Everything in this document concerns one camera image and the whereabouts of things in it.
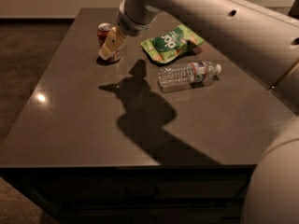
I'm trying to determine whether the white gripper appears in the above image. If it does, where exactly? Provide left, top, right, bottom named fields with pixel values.
left=99, top=0, right=161, bottom=60

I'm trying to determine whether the red coke can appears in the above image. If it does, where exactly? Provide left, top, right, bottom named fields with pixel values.
left=97, top=22, right=121, bottom=63

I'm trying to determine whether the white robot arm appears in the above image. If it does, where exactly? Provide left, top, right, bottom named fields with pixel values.
left=99, top=0, right=299, bottom=224

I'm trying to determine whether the green chip bag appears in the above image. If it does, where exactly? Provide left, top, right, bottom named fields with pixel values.
left=140, top=24, right=205, bottom=65

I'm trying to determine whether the clear plastic water bottle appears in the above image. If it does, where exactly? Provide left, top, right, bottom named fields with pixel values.
left=158, top=61, right=222, bottom=88

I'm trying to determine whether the dark cabinet drawer with handle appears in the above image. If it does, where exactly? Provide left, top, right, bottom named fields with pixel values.
left=35, top=176, right=246, bottom=201

